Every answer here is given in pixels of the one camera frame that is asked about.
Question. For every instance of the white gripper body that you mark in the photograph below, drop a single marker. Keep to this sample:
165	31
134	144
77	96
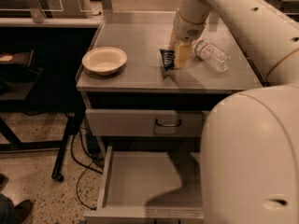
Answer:
186	31

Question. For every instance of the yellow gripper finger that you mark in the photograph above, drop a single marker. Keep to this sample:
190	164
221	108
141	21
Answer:
183	51
172	41

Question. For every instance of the blue rxbar wrapper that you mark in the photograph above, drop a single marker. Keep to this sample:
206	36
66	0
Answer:
168	57

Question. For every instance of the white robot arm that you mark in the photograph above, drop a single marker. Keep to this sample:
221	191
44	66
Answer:
250	140

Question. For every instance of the grey drawer cabinet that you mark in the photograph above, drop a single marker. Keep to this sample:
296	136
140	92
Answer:
143	84

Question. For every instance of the grey upper drawer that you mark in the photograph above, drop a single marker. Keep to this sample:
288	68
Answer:
132	122

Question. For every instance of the open grey middle drawer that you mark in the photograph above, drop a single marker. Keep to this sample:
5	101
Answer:
147	187

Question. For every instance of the clear plastic water bottle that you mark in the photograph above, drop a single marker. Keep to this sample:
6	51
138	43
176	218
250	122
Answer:
215	59

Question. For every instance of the white paper bowl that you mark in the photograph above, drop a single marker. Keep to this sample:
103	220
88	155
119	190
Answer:
104	61

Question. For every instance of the dark shoe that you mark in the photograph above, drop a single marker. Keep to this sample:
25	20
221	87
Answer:
22	212

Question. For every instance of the black drawer handle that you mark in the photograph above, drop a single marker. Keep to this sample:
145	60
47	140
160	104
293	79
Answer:
168	123

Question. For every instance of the black table frame left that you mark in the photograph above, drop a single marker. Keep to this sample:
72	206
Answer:
19	77

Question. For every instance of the white horizontal rail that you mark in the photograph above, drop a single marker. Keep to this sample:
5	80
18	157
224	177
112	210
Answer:
66	23

